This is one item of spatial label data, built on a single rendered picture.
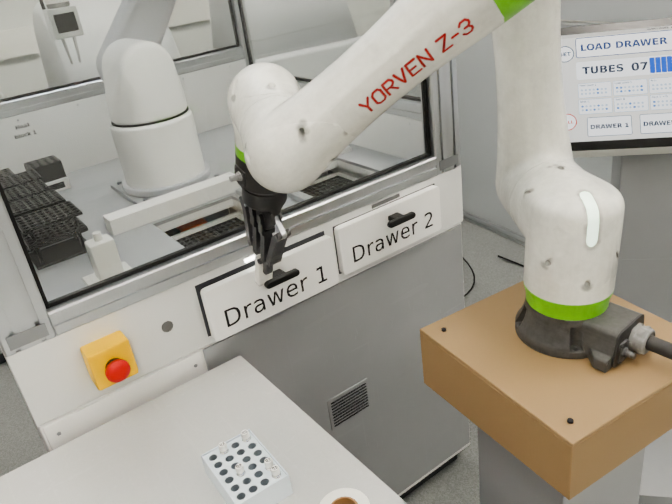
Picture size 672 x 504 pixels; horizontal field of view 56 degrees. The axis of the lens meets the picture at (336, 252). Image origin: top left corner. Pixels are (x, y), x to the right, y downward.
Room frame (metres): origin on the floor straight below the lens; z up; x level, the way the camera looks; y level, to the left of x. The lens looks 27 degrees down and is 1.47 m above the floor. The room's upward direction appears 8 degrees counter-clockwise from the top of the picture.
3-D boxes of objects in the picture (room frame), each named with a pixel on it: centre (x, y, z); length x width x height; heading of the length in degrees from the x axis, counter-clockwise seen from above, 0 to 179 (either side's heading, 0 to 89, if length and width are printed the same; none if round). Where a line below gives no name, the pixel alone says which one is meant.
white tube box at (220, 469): (0.69, 0.18, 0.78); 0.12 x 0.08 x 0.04; 31
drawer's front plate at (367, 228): (1.26, -0.13, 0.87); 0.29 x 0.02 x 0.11; 123
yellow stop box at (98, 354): (0.89, 0.41, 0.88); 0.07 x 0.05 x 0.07; 123
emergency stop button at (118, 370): (0.87, 0.39, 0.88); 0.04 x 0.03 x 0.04; 123
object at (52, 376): (1.51, 0.37, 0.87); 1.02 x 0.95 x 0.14; 123
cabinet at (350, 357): (1.52, 0.36, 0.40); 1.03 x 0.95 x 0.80; 123
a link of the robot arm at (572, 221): (0.82, -0.34, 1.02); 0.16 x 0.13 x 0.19; 179
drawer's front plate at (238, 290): (1.07, 0.13, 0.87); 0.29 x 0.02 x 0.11; 123
